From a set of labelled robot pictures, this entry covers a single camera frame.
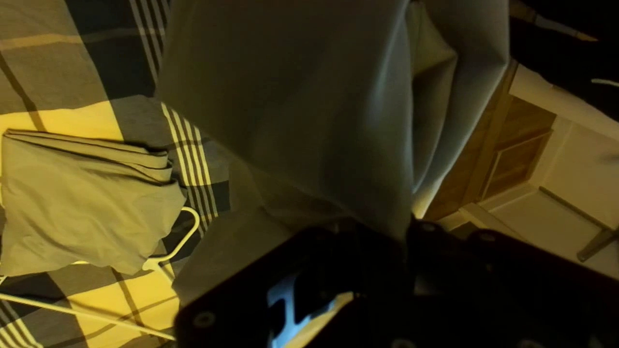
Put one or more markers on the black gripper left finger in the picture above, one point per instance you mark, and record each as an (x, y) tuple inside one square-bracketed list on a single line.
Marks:
[(225, 311)]

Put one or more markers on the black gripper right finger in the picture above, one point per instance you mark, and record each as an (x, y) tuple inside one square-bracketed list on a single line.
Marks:
[(515, 297)]

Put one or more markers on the light grey cloth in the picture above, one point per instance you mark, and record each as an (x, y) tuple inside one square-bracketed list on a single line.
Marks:
[(310, 110)]

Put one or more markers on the plaid duvet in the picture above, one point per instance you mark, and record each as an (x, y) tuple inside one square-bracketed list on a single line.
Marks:
[(64, 123)]

